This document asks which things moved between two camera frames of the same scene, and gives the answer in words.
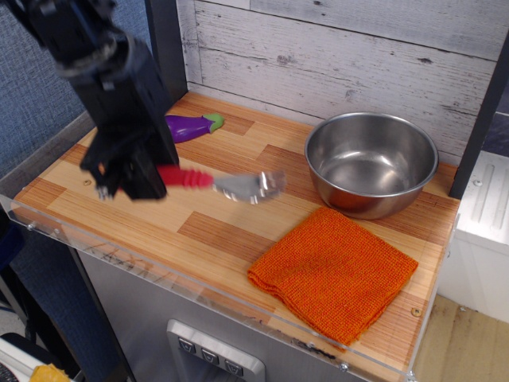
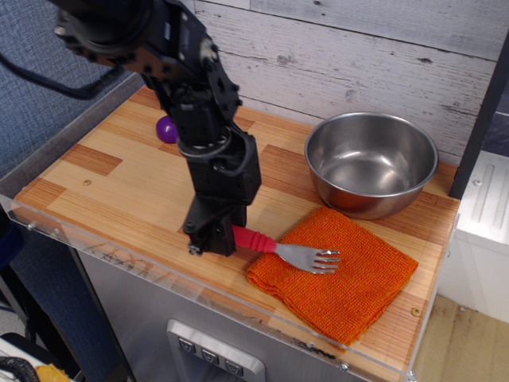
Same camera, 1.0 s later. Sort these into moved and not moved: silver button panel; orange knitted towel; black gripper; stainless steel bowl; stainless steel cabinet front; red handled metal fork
Moved: red handled metal fork; black gripper
Not moved: stainless steel cabinet front; silver button panel; stainless steel bowl; orange knitted towel
